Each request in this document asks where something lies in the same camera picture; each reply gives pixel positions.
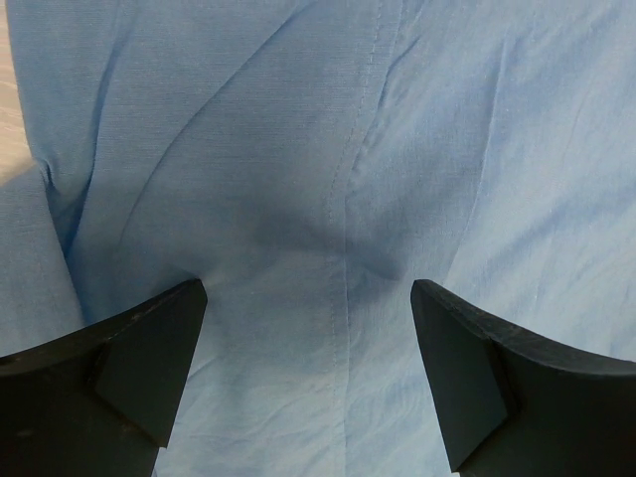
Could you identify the blue long sleeve shirt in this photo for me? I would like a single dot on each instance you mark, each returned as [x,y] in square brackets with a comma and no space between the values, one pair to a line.
[308,161]

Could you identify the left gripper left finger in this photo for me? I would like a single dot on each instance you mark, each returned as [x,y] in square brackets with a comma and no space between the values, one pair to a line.
[101,401]

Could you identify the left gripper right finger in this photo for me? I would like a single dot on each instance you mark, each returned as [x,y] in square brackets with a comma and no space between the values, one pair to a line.
[511,402]

